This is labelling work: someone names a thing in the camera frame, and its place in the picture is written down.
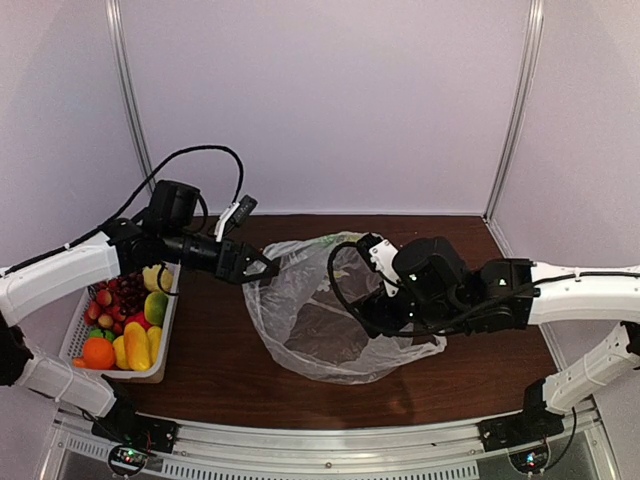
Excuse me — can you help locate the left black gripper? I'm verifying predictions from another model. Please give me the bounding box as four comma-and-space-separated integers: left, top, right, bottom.
161, 225, 279, 285

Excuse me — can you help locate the clear plastic bag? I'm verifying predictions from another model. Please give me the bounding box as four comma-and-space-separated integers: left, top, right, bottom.
243, 231, 447, 386

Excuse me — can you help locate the pale fruit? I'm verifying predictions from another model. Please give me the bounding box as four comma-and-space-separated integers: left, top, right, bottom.
142, 264, 174, 292

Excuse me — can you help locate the yellow green fruit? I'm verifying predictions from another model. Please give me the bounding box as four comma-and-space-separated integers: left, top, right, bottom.
144, 291, 169, 327

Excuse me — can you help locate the dark purple grape bunch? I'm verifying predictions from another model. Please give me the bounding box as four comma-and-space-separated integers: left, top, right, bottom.
115, 272, 148, 316

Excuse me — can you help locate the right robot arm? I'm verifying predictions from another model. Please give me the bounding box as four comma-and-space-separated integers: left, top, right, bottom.
354, 234, 639, 442

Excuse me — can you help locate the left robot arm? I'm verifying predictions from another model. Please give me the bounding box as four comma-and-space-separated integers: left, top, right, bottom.
1, 181, 278, 444

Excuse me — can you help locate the red round fruit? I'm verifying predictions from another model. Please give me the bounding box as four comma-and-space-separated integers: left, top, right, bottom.
124, 312, 152, 331

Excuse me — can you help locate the green round fruit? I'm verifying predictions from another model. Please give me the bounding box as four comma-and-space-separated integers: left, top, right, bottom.
88, 328, 116, 342

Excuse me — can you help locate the orange red fruit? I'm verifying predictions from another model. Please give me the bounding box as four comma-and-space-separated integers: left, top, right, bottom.
72, 357, 86, 368

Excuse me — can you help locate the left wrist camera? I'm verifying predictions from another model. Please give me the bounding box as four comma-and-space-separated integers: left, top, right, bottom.
213, 195, 258, 242

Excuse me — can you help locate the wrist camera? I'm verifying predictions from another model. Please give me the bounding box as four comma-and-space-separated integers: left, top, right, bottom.
356, 233, 400, 297
213, 195, 258, 242

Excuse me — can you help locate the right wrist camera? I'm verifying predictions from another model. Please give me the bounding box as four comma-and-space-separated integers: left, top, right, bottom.
356, 233, 400, 297

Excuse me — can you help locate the right black cable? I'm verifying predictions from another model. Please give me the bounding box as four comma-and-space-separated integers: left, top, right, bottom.
327, 241, 536, 336

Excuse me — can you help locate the black cable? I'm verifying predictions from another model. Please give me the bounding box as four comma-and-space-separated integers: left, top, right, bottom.
9, 145, 246, 266
327, 241, 536, 336

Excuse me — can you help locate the left black cable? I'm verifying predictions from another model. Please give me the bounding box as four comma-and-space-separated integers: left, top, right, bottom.
9, 145, 246, 266

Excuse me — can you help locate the aluminium front rail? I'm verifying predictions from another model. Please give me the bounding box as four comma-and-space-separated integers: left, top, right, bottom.
49, 404, 621, 480

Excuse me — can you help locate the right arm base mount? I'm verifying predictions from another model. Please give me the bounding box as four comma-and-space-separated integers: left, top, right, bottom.
477, 380, 564, 452

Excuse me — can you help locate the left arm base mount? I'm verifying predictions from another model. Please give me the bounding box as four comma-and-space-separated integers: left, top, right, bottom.
83, 376, 178, 453

